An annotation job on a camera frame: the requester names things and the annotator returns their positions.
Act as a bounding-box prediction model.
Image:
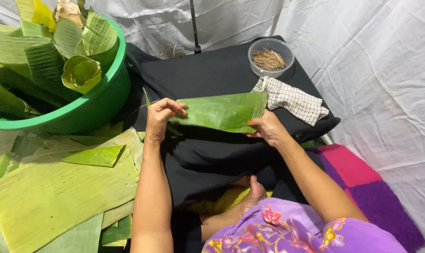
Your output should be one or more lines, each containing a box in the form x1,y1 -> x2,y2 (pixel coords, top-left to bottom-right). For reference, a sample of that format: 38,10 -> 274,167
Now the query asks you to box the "person's left hand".
145,98 -> 188,143

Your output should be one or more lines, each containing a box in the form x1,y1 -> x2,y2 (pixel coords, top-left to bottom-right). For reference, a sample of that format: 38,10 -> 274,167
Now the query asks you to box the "person's right hand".
246,109 -> 291,148

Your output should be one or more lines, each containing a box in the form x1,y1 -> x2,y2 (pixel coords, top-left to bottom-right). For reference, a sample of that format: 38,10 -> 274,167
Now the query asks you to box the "green banana leaf piece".
168,90 -> 269,134

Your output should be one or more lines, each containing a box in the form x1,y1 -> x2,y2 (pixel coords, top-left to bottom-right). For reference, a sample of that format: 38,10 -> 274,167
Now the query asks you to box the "narrow green leaf strip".
142,87 -> 184,137

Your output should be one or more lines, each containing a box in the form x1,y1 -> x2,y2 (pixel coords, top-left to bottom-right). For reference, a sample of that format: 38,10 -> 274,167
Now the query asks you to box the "white checked cloth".
251,76 -> 330,127

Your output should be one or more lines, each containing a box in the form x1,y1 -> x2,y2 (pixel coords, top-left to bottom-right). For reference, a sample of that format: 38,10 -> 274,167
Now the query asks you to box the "green plastic basin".
0,17 -> 132,136

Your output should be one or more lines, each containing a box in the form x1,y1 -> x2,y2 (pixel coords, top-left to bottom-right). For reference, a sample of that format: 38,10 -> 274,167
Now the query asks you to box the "pile of wooden sticks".
251,48 -> 288,72

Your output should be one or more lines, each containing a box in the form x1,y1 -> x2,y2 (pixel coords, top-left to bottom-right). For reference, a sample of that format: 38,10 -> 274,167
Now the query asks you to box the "black cloth cover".
114,35 -> 341,211

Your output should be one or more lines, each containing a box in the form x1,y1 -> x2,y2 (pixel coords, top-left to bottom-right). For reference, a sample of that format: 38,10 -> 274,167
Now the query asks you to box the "person's bare foot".
200,175 -> 268,243

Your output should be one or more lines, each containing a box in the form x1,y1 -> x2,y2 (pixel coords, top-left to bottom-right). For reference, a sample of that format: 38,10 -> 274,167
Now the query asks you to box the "clear plastic bowl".
248,38 -> 295,79

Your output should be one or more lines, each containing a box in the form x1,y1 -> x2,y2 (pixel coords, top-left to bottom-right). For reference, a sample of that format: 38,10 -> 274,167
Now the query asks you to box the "yellow mat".
187,186 -> 273,216

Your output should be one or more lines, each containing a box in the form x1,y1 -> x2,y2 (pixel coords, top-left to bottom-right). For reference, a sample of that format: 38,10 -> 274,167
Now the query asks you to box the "black stand pole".
189,0 -> 202,55

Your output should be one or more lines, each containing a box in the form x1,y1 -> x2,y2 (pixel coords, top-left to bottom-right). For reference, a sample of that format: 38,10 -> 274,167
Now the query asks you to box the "purple floral garment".
202,197 -> 408,253

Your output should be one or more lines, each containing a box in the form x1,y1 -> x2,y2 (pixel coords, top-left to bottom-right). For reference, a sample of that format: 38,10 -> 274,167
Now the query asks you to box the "white sheet backdrop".
0,0 -> 425,253

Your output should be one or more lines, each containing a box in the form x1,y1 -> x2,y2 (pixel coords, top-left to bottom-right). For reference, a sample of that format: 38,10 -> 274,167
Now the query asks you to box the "heap of large banana leaves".
0,121 -> 146,253

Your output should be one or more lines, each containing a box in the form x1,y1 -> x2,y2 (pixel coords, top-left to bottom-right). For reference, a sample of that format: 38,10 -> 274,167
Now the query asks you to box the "pink and purple rug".
305,143 -> 425,253

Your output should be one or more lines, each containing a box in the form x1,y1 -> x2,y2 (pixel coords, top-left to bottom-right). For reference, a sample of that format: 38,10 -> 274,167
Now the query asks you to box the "bundle of cut banana leaves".
0,0 -> 120,120

